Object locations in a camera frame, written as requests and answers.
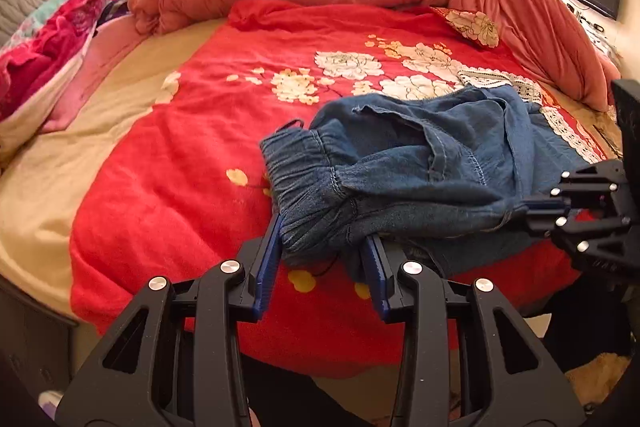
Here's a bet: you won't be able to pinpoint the blue denim pants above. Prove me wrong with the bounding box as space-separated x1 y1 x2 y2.
260 86 585 277

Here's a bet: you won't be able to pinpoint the red floral blanket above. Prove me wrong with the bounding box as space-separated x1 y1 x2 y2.
70 0 604 377

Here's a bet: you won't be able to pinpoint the beige bed sheet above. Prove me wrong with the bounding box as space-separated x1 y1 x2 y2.
0 17 229 320

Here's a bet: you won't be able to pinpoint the pink patterned pillow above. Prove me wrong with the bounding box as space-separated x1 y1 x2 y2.
1 0 114 161

